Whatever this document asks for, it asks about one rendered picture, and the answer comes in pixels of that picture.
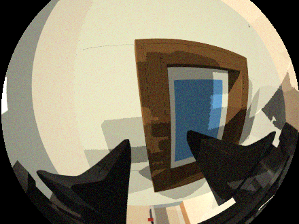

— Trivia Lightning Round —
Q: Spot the cream wall panel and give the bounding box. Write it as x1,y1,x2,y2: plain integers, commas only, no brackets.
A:
73,0,260,206

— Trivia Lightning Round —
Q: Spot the dark brown picture frame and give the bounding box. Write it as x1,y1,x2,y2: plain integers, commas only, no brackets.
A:
134,38,249,193

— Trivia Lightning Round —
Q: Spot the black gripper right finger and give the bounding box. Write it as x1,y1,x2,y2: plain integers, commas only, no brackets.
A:
187,131,277,206

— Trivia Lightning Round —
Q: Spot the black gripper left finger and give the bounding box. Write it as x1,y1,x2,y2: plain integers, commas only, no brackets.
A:
36,139,131,224

